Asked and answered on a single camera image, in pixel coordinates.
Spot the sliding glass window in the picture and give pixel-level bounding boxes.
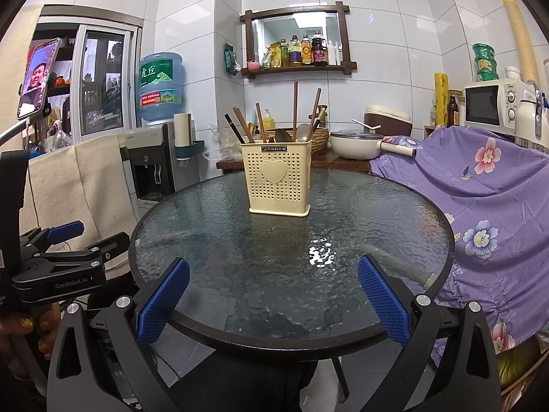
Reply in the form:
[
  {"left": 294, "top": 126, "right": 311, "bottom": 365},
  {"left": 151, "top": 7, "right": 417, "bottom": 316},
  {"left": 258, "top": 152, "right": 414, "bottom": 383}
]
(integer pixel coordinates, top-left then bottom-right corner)
[{"left": 32, "top": 4, "right": 144, "bottom": 142}]

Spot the bronze bamboo-style faucet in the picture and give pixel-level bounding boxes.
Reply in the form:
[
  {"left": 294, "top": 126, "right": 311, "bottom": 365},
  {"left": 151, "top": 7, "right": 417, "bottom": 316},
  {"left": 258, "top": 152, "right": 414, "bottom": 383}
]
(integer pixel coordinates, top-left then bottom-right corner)
[{"left": 309, "top": 105, "right": 330, "bottom": 128}]

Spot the smartphone with lit screen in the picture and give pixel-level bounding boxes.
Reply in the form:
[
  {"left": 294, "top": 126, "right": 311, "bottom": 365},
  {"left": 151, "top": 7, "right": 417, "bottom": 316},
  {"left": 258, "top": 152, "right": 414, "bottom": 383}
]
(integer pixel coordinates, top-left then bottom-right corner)
[{"left": 16, "top": 37, "right": 61, "bottom": 121}]

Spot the white microwave oven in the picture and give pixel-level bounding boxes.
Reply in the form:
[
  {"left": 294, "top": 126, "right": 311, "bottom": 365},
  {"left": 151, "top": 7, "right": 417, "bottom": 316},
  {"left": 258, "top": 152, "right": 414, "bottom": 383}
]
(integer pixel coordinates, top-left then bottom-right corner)
[{"left": 464, "top": 78, "right": 535, "bottom": 138}]

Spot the purple floral cloth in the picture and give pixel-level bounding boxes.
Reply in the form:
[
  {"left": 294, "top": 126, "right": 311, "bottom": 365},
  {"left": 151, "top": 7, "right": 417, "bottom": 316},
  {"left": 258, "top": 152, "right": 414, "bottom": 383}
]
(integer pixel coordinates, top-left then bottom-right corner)
[{"left": 369, "top": 126, "right": 549, "bottom": 355}]

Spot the beige cloth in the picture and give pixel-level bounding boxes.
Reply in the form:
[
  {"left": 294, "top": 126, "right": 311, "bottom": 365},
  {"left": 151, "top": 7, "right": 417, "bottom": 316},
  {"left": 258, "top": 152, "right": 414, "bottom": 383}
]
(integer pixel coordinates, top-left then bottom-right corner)
[{"left": 21, "top": 135, "right": 138, "bottom": 284}]

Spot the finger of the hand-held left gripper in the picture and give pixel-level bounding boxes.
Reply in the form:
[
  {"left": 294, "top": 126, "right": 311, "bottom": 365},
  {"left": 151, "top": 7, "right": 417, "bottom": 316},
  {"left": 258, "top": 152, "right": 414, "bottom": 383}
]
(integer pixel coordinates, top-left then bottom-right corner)
[
  {"left": 26, "top": 231, "right": 131, "bottom": 269},
  {"left": 19, "top": 220, "right": 85, "bottom": 259}
]

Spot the olive green bag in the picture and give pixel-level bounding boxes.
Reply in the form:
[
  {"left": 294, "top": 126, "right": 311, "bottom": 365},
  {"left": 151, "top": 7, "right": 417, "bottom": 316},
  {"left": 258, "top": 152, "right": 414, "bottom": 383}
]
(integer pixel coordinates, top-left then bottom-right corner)
[{"left": 493, "top": 335, "right": 549, "bottom": 396}]

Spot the white water dispenser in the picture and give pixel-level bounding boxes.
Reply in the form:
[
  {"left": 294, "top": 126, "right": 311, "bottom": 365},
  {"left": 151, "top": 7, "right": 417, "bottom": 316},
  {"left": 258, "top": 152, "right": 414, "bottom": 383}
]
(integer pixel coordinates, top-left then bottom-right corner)
[{"left": 118, "top": 121, "right": 200, "bottom": 204}]

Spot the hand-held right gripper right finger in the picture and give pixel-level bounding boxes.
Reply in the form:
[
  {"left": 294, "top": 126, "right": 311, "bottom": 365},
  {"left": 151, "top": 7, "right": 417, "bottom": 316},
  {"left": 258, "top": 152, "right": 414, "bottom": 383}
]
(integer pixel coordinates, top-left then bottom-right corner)
[{"left": 357, "top": 254, "right": 503, "bottom": 412}]

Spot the blue water jug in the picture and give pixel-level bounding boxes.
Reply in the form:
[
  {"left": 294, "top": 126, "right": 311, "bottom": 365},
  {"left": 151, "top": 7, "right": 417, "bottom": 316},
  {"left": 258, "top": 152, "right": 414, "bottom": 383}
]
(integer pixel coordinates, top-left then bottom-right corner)
[{"left": 137, "top": 51, "right": 186, "bottom": 126}]

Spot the green hanging packet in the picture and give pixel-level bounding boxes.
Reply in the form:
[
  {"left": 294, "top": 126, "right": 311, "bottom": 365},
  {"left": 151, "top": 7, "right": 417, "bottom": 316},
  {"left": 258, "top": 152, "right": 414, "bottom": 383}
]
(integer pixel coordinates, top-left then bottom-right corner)
[{"left": 223, "top": 43, "right": 241, "bottom": 73}]

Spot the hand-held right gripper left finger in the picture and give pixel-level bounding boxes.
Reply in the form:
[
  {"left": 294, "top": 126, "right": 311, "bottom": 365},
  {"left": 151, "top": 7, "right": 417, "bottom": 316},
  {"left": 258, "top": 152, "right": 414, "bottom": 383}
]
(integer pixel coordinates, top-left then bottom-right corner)
[{"left": 46, "top": 256, "right": 191, "bottom": 412}]

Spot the brown and white rice cooker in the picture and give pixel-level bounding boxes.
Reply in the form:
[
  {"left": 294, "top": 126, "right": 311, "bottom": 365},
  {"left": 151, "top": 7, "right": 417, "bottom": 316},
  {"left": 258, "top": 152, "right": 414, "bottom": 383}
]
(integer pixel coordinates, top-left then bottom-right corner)
[{"left": 364, "top": 104, "right": 413, "bottom": 138}]

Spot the teal cup holder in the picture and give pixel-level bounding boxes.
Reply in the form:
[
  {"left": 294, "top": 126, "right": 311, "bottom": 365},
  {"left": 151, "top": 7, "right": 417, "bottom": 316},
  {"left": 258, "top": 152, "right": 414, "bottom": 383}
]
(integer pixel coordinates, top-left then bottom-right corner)
[{"left": 172, "top": 139, "right": 211, "bottom": 161}]

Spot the dark soy sauce bottle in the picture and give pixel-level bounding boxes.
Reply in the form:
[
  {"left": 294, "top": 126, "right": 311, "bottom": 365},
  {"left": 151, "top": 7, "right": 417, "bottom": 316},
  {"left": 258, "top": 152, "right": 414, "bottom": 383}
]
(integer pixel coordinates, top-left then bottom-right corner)
[{"left": 311, "top": 31, "right": 327, "bottom": 66}]

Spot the cream paper cup sleeve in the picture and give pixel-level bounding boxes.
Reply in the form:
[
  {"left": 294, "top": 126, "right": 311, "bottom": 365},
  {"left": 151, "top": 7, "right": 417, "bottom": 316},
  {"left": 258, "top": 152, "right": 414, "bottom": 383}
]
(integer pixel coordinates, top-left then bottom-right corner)
[{"left": 173, "top": 112, "right": 193, "bottom": 149}]

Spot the cream pan with glass lid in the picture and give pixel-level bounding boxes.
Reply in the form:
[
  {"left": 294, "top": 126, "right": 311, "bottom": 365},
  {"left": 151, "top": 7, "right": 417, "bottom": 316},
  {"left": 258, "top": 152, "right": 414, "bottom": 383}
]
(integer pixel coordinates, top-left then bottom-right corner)
[{"left": 329, "top": 130, "right": 417, "bottom": 160}]

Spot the woven-pattern wash basin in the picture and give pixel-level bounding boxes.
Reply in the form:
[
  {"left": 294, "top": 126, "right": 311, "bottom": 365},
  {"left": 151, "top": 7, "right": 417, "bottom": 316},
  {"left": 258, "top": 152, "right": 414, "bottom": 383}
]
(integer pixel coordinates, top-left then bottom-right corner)
[{"left": 262, "top": 126, "right": 331, "bottom": 155}]

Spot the wooden framed mirror shelf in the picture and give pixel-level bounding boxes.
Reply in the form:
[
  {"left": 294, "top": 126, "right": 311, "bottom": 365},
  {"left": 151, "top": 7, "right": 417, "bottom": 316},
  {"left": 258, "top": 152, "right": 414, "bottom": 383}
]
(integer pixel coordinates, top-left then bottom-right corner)
[{"left": 239, "top": 2, "right": 358, "bottom": 79}]

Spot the clear plastic bag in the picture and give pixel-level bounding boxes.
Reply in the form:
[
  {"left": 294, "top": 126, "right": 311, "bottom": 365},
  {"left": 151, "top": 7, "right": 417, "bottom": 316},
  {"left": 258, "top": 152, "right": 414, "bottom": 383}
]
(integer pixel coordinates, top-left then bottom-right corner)
[{"left": 206, "top": 126, "right": 243, "bottom": 159}]

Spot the person's left hand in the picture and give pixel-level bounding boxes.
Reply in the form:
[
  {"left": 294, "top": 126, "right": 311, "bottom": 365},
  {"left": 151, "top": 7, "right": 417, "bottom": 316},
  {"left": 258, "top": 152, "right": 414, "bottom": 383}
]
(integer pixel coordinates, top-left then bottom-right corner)
[{"left": 0, "top": 304, "right": 64, "bottom": 378}]

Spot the beige heart-pattern utensil basket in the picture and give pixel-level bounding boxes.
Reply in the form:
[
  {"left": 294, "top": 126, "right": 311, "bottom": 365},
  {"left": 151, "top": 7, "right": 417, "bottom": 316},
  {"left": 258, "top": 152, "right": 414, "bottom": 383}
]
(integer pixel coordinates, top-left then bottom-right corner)
[{"left": 240, "top": 141, "right": 312, "bottom": 216}]

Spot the plain black chopstick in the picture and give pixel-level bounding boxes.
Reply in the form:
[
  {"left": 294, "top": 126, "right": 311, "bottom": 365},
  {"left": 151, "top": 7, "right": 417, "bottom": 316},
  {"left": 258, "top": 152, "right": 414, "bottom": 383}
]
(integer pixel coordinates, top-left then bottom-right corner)
[{"left": 224, "top": 114, "right": 247, "bottom": 144}]

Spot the yellow wrap roll box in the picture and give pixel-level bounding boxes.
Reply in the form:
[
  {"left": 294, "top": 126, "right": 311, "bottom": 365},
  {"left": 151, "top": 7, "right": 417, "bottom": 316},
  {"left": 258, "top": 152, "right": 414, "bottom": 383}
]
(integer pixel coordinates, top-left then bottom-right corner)
[{"left": 434, "top": 73, "right": 449, "bottom": 127}]

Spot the open wooden box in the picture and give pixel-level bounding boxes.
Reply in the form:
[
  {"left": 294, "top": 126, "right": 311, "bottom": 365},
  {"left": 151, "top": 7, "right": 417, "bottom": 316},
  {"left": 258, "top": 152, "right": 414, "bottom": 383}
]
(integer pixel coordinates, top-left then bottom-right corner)
[{"left": 422, "top": 89, "right": 465, "bottom": 140}]

